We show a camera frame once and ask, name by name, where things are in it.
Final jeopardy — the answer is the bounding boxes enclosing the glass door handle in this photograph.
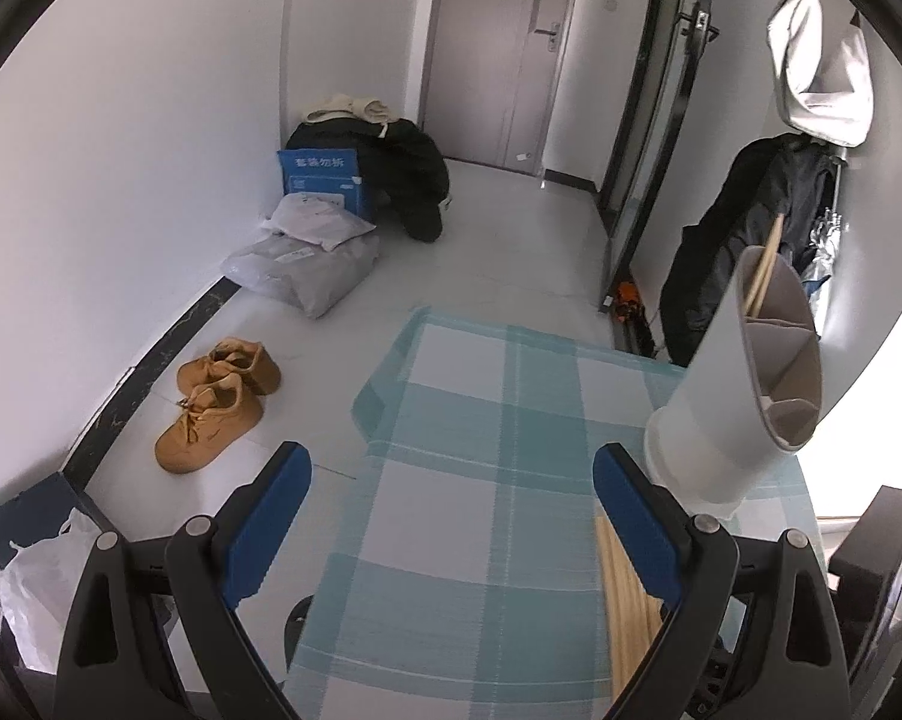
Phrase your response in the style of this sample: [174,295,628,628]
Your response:
[676,6,720,42]

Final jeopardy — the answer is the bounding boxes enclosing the teal checked tablecloth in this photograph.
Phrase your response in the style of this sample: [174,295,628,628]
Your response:
[282,306,827,720]

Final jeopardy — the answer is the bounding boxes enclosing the black framed glass door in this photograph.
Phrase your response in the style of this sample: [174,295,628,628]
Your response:
[597,0,722,308]

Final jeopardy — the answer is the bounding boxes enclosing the white hanging bag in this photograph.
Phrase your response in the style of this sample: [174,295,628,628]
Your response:
[766,0,872,149]

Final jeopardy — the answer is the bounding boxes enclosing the white divided utensil holder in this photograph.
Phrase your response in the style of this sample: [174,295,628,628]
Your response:
[644,244,825,522]

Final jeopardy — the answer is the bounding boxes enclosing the grey plastic parcel bag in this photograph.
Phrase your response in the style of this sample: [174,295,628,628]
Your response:
[220,232,382,318]

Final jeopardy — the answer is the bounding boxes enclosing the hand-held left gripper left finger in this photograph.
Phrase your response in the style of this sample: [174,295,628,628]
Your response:
[53,441,313,720]

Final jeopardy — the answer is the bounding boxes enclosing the black jacket heap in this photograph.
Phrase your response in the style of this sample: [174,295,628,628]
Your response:
[286,118,452,243]

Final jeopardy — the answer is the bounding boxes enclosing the beige garment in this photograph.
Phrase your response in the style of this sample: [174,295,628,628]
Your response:
[305,94,399,137]

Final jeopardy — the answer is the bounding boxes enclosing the blue cardboard box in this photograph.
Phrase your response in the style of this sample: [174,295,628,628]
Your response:
[276,148,377,222]

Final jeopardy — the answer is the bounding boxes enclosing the wooden chopstick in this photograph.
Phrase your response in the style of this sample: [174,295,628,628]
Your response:
[747,214,786,312]
[743,240,778,318]

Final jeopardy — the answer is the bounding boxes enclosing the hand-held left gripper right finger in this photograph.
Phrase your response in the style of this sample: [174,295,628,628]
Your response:
[592,442,853,720]

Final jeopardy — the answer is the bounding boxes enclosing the orange tool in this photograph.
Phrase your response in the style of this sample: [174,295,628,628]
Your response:
[605,281,647,323]

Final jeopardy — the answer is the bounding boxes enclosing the tan suede shoe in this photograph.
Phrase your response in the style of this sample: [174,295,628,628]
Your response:
[155,373,264,475]
[177,339,282,396]

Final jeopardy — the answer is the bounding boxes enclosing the pile of wooden chopsticks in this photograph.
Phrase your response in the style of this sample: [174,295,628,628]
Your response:
[593,511,668,700]

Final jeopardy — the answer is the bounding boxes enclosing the black hanging jacket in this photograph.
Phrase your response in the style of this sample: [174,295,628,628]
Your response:
[659,133,842,367]

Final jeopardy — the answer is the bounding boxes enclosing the white plastic parcel bag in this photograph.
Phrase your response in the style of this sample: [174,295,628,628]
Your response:
[260,193,377,250]

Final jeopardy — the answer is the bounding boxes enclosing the chopsticks standing in holder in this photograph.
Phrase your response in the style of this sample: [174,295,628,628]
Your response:
[421,0,583,166]

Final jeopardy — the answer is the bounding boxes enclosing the dark blue box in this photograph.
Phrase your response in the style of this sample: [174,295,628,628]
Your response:
[0,472,111,571]

